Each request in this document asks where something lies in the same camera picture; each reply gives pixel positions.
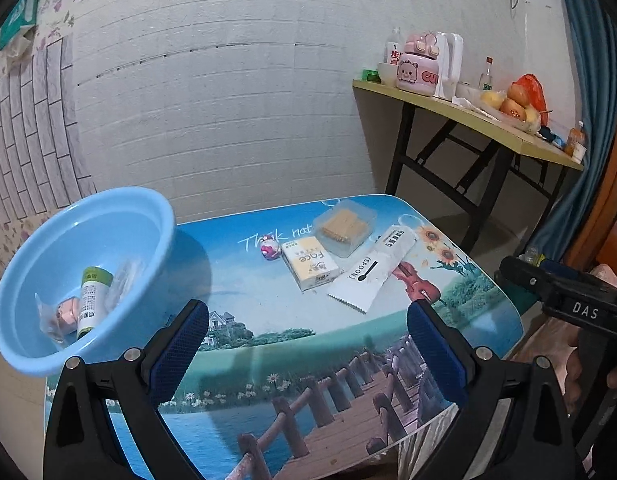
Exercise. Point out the yellow folding side table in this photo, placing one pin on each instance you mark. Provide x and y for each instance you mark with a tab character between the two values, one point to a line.
499	149

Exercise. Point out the green white cylindrical can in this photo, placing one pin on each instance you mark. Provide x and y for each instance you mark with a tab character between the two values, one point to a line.
92	308

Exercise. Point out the green small box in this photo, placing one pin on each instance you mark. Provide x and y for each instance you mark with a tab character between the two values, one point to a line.
371	75

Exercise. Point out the clear box of toothpicks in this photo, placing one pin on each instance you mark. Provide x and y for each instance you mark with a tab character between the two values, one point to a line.
344	227

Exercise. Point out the green tissue pack on wall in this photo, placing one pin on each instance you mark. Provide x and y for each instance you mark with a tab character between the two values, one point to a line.
21	19

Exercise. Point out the small orange bottle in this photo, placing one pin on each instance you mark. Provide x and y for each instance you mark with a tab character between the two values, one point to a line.
576	143

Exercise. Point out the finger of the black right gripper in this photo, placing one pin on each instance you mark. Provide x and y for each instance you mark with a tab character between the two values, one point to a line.
558	286

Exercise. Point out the white electric kettle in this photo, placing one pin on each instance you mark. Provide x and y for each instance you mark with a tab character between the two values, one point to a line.
449	61

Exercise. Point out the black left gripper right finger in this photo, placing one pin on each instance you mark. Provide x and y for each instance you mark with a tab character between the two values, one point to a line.
511	421

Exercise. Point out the pink white kitty toy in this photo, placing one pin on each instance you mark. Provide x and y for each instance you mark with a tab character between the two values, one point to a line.
269	248

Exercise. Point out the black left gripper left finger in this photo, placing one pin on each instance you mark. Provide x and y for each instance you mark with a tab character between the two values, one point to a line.
81	442

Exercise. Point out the red plastic bag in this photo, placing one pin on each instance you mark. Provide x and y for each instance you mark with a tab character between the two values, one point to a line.
536	96

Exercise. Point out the white bottle red label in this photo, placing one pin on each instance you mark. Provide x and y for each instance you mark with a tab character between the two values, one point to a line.
394	46

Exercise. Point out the clear bag with pink snack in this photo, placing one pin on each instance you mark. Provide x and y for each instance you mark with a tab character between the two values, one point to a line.
59	321

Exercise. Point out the pink pig rice cooker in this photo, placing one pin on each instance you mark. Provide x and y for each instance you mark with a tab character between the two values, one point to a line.
418	68

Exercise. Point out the blue curtain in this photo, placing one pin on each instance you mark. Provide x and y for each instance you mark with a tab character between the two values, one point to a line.
576	226

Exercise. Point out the yellow fruit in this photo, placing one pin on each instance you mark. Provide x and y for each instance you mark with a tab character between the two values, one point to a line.
493	99

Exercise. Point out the clear glass bottle red cap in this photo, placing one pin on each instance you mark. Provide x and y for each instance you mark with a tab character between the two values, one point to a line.
486	78

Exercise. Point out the yellow white face tissue pack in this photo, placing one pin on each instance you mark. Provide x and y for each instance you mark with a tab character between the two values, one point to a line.
309	262

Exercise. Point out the white spoon packet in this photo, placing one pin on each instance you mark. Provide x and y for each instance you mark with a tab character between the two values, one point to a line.
359	286

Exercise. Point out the light blue plastic basin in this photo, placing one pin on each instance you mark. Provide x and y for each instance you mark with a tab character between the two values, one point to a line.
103	230

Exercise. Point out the orange fruit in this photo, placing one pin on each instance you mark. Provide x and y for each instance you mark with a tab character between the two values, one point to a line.
516	102

